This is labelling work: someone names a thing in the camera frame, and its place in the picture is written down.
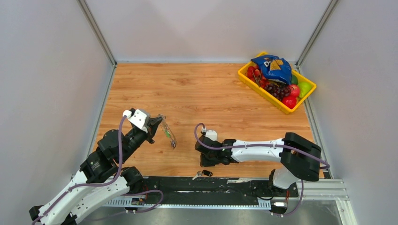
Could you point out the blue chips bag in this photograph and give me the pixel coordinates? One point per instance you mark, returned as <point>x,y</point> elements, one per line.
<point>274,68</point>

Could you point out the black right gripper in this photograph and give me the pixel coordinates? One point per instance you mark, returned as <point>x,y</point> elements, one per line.
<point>204,163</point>

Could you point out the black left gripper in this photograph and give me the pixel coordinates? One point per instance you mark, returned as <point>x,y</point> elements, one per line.
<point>152,126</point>

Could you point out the red cherries bunch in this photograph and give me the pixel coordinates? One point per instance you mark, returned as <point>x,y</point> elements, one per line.
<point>255,75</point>

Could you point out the metal key organizer ring plate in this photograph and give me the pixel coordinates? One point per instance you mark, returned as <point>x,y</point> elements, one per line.
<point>166,129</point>

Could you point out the key black head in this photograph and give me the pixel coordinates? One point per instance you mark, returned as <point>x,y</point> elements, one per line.
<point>203,173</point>

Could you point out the green apple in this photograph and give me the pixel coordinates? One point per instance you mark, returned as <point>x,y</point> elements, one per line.
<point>304,87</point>

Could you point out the purple grape bunch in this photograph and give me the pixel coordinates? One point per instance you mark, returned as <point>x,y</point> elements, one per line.
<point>278,91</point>

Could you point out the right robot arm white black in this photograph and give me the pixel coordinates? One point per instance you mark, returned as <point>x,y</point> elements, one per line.
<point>300,158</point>

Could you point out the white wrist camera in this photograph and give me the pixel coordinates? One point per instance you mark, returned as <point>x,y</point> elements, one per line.
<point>211,134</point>
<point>138,118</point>

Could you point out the yellow plastic bin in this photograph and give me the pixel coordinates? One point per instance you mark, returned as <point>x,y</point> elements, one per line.
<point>295,79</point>

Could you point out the red apple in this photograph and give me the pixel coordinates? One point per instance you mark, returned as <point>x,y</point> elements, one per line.
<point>289,101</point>

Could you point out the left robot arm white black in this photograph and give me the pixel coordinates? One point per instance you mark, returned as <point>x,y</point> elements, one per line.
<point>101,177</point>

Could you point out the red peach fruit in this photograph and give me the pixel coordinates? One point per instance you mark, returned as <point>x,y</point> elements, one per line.
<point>294,91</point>

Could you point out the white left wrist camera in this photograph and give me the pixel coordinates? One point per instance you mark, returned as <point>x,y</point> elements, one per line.
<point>138,118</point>

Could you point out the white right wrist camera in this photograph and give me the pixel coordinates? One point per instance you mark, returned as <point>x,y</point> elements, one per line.
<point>211,134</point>

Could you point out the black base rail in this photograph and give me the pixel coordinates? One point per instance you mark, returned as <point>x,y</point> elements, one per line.
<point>207,193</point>

